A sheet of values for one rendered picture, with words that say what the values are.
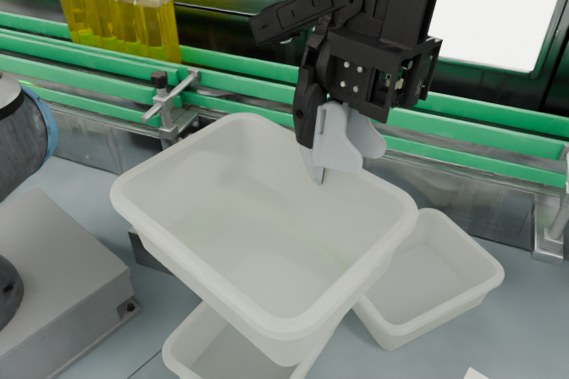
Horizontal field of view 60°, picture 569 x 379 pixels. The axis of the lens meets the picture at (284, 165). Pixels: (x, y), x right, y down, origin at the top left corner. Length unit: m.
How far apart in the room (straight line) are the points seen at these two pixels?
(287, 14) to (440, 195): 0.55
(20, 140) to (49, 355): 0.29
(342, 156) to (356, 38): 0.10
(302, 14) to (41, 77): 0.74
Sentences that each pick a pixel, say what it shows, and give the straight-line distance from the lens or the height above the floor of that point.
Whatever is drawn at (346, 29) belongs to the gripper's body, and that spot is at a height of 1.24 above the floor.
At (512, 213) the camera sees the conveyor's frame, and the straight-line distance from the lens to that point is 0.90.
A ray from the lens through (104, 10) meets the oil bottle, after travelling 1.04.
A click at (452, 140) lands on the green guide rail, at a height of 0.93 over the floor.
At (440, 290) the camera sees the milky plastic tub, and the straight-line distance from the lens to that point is 0.85.
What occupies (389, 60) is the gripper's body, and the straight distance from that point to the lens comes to 0.35.
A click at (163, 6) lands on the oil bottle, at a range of 0.98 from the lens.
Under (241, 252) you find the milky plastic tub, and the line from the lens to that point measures 0.46.
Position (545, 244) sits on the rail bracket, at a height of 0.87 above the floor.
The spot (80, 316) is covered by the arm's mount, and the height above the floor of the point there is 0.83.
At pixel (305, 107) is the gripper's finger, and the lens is 0.39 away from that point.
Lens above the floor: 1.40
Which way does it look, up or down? 38 degrees down
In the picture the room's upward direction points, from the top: straight up
